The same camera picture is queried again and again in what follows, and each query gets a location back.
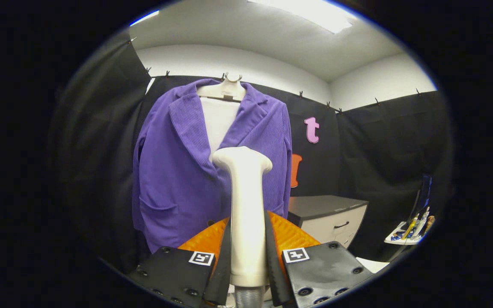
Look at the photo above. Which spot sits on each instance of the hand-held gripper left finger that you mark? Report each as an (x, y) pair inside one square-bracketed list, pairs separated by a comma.
[(224, 265)]

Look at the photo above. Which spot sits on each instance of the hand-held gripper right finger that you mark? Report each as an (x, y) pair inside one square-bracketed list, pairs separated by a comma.
[(273, 265)]

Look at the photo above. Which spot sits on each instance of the white garment steamer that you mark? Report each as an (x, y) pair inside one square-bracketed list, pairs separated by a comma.
[(247, 222)]

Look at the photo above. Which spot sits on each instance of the grey top drawer cabinet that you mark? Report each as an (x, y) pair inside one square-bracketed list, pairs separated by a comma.
[(328, 205)]

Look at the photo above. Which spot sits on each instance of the white paper sheet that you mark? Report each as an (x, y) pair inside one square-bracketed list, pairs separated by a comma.
[(372, 265)]

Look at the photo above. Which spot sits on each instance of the white side table with items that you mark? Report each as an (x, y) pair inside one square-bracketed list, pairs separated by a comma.
[(400, 237)]

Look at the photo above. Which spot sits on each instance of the white mannequin torso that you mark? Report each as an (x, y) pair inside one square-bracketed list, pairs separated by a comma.
[(218, 119)]

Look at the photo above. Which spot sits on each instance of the black backdrop cloth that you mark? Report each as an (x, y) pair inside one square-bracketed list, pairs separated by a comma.
[(379, 149)]

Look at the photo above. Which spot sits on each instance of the dark monitor screen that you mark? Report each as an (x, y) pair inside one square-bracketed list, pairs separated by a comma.
[(424, 192)]

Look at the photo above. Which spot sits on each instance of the row of black cloth clips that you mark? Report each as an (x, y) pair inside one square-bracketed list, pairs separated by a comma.
[(301, 94)]

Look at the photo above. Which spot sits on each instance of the ceiling light panel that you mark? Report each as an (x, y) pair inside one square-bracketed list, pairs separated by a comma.
[(310, 13)]

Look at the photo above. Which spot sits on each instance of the ceiling light strip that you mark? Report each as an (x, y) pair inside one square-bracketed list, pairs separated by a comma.
[(144, 18)]

